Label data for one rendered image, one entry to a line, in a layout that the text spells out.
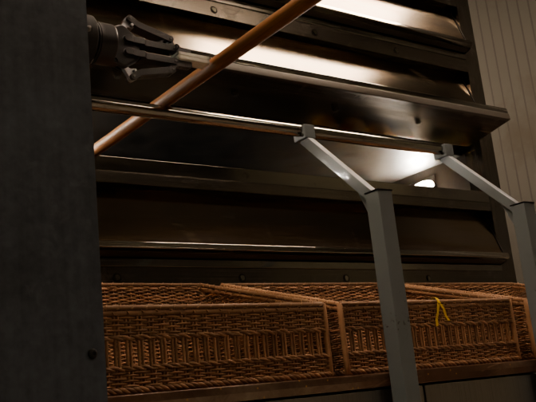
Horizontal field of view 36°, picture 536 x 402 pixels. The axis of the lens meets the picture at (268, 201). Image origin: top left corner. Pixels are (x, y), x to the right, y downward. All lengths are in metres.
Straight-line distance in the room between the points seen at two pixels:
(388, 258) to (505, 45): 3.73
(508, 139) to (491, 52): 0.57
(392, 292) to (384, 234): 0.12
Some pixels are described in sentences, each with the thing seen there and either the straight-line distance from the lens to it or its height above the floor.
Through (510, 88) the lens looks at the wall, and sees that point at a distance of 5.25.
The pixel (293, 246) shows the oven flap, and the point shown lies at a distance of 2.27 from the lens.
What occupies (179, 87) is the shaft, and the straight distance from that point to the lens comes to 1.72.
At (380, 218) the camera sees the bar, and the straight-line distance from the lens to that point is 1.72.
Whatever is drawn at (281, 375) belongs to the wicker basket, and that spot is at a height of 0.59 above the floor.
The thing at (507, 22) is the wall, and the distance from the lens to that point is 5.37.
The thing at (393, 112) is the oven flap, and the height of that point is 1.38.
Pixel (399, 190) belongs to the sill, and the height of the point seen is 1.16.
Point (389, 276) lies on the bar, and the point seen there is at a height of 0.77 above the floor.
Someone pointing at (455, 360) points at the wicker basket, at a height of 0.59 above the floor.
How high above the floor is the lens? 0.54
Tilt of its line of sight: 14 degrees up
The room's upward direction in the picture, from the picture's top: 6 degrees counter-clockwise
